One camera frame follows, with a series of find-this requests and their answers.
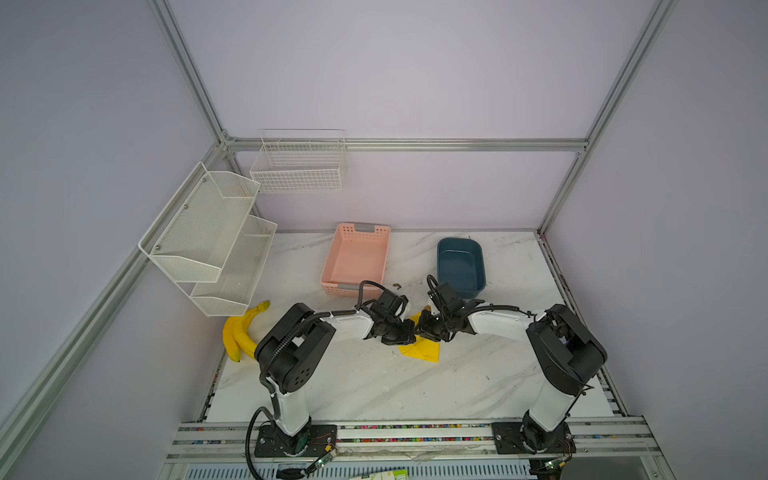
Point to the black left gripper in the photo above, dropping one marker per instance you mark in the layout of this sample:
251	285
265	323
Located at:
407	337

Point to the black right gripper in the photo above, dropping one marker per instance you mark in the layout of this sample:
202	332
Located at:
423	330

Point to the yellow paper napkin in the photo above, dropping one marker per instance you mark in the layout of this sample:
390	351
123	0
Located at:
423	348

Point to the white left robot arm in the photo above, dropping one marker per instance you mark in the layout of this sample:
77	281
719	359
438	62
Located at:
292	350

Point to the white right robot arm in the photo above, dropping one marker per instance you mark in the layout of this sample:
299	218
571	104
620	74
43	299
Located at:
569	355

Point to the pink perforated plastic basket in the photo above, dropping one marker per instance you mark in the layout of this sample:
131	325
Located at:
358	252

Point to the teal oval plastic tub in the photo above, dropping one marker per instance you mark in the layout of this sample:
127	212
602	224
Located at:
460	264

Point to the yellow banana toy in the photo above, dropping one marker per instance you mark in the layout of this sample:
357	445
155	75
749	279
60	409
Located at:
235	335

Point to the white mesh shelf lower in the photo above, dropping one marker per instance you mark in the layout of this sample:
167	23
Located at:
232	294

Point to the white mesh shelf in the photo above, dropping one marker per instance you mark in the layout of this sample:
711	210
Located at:
192	240
232	294

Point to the white mesh shelf upper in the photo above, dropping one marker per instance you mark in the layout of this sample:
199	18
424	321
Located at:
192	240

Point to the white wire wall basket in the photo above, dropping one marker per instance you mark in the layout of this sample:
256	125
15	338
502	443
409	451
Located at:
292	161

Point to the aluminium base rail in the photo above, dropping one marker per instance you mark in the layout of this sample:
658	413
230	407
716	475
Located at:
411	440

